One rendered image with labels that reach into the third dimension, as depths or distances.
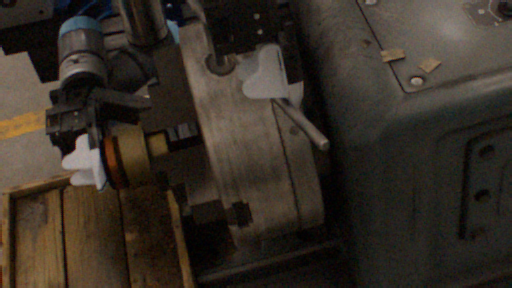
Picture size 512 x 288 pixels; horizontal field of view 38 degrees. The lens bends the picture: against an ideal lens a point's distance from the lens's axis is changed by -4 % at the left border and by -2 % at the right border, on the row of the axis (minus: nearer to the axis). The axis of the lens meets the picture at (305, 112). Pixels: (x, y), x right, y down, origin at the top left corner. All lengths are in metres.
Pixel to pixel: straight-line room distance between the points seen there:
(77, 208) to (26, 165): 1.43
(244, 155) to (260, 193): 0.05
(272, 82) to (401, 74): 0.17
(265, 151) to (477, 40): 0.28
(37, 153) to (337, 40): 1.95
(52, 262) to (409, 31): 0.68
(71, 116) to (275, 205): 0.34
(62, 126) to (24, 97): 1.88
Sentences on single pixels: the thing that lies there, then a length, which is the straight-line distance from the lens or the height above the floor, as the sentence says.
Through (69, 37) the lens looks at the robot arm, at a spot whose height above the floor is 1.12.
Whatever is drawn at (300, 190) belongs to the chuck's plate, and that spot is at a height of 1.11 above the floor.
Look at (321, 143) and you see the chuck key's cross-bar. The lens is 0.72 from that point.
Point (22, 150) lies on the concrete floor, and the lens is 2.79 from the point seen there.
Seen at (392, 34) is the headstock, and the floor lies 1.26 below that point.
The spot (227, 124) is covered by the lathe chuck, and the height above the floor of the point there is 1.20.
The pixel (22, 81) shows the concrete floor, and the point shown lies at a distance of 3.06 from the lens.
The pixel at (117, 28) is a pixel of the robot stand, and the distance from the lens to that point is 1.63.
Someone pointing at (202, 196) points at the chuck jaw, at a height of 1.11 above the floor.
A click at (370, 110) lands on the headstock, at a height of 1.25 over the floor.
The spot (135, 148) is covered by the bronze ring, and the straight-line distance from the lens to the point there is 1.03.
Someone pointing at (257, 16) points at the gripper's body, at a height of 1.41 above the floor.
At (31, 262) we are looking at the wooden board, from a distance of 1.28.
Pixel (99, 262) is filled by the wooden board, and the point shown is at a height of 0.88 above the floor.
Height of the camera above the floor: 1.84
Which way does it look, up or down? 46 degrees down
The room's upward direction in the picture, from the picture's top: 9 degrees counter-clockwise
